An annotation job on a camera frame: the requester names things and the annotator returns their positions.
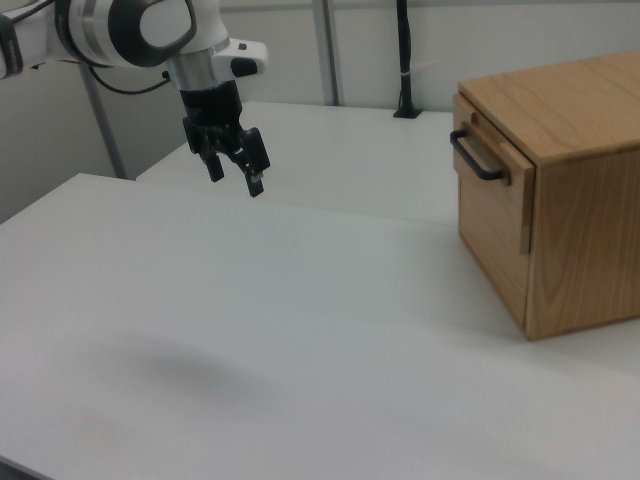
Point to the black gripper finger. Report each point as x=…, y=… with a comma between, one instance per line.
x=215, y=167
x=255, y=155

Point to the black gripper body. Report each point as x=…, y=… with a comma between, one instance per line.
x=210, y=107

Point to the oak wooden drawer cabinet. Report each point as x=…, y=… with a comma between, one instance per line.
x=580, y=200

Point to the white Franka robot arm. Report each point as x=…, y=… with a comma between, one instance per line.
x=95, y=30

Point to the black pole with clamp base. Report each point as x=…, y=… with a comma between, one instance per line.
x=405, y=60

